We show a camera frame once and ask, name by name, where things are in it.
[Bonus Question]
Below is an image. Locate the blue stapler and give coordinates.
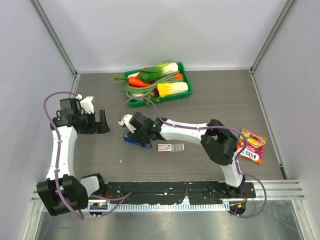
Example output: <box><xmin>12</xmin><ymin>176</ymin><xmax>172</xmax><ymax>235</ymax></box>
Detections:
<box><xmin>123</xmin><ymin>134</ymin><xmax>153</xmax><ymax>149</ymax></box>

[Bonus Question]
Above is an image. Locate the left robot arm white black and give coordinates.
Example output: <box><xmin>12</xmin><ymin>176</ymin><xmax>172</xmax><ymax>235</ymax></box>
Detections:
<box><xmin>36</xmin><ymin>94</ymin><xmax>110</xmax><ymax>217</ymax></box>

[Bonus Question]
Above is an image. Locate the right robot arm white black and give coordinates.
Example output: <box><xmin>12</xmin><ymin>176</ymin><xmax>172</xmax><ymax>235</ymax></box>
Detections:
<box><xmin>122</xmin><ymin>112</ymin><xmax>246</xmax><ymax>198</ymax></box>

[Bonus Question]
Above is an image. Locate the green plastic tray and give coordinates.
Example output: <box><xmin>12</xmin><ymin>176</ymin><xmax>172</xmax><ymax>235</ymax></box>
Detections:
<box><xmin>114</xmin><ymin>61</ymin><xmax>193</xmax><ymax>108</ymax></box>

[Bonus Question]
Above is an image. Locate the white radish toy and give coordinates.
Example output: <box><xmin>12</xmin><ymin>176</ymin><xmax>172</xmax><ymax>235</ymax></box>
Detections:
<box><xmin>126</xmin><ymin>92</ymin><xmax>145</xmax><ymax>101</ymax></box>

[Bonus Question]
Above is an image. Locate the green long beans toy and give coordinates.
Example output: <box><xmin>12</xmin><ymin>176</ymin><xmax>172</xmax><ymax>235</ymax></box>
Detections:
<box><xmin>121</xmin><ymin>74</ymin><xmax>182</xmax><ymax>97</ymax></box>

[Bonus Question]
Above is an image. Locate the staple box red white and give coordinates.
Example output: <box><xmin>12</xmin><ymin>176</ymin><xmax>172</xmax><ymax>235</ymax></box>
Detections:
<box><xmin>157</xmin><ymin>143</ymin><xmax>185</xmax><ymax>153</ymax></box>

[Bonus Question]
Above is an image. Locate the purple onion toy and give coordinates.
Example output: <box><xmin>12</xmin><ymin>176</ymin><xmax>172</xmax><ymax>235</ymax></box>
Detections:
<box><xmin>151</xmin><ymin>89</ymin><xmax>159</xmax><ymax>98</ymax></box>

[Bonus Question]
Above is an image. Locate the orange carrot toy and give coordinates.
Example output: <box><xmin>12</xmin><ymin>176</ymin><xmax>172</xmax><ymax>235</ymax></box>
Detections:
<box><xmin>128</xmin><ymin>76</ymin><xmax>153</xmax><ymax>88</ymax></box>
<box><xmin>174</xmin><ymin>72</ymin><xmax>184</xmax><ymax>81</ymax></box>

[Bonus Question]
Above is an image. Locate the yellow napa cabbage toy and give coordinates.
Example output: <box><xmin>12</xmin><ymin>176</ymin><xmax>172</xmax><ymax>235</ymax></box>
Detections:
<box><xmin>157</xmin><ymin>82</ymin><xmax>189</xmax><ymax>98</ymax></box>

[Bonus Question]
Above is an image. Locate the white green napa cabbage toy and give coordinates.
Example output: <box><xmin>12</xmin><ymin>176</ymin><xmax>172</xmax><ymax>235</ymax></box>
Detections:
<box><xmin>145</xmin><ymin>62</ymin><xmax>179</xmax><ymax>78</ymax></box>

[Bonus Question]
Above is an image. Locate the orange carrot toy right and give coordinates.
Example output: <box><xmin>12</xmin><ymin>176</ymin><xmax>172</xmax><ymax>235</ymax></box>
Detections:
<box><xmin>174</xmin><ymin>72</ymin><xmax>184</xmax><ymax>81</ymax></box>

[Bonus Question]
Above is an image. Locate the Fox's candy bag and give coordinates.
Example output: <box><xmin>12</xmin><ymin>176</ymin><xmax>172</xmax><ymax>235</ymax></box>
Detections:
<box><xmin>240</xmin><ymin>128</ymin><xmax>268</xmax><ymax>165</ymax></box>

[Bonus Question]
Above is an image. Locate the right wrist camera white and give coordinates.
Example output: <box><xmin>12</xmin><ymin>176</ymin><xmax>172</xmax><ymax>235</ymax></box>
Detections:
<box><xmin>118</xmin><ymin>114</ymin><xmax>136</xmax><ymax>133</ymax></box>

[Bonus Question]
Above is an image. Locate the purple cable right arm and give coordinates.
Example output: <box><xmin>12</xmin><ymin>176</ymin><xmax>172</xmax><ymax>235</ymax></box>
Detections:
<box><xmin>117</xmin><ymin>96</ymin><xmax>268</xmax><ymax>220</ymax></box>

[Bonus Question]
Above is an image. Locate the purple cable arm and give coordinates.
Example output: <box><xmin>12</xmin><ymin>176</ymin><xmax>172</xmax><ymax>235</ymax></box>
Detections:
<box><xmin>117</xmin><ymin>96</ymin><xmax>268</xmax><ymax>220</ymax></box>
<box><xmin>43</xmin><ymin>91</ymin><xmax>132</xmax><ymax>221</ymax></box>

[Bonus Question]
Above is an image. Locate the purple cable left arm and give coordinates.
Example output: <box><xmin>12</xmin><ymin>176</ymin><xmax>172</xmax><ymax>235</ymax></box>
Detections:
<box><xmin>43</xmin><ymin>91</ymin><xmax>132</xmax><ymax>221</ymax></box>

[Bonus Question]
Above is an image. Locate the white cable duct rail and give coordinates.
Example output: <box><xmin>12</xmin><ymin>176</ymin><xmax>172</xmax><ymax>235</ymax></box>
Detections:
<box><xmin>87</xmin><ymin>202</ymin><xmax>230</xmax><ymax>213</ymax></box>

